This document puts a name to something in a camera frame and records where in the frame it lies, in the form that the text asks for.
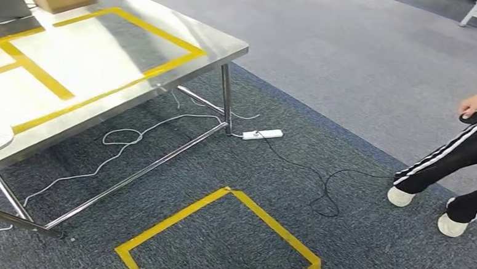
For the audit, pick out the black handheld controller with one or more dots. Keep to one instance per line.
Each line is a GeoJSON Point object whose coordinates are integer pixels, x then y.
{"type": "Point", "coordinates": [472, 118]}

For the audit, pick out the stainless steel workbench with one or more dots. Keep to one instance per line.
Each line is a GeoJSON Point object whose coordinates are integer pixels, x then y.
{"type": "Point", "coordinates": [210, 42]}

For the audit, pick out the standing person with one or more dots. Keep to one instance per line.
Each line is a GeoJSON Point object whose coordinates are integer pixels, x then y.
{"type": "Point", "coordinates": [445, 156]}

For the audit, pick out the large yellow tape rectangle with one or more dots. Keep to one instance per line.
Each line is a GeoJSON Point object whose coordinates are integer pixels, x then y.
{"type": "Point", "coordinates": [166, 33]}

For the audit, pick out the yellow floor tape square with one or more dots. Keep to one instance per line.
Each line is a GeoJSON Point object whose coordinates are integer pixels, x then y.
{"type": "Point", "coordinates": [177, 217]}

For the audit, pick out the small yellow tape rectangle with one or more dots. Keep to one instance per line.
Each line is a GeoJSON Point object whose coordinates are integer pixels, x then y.
{"type": "Point", "coordinates": [1, 71]}

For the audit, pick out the white power strip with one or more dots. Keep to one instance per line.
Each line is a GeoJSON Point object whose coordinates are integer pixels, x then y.
{"type": "Point", "coordinates": [265, 134]}

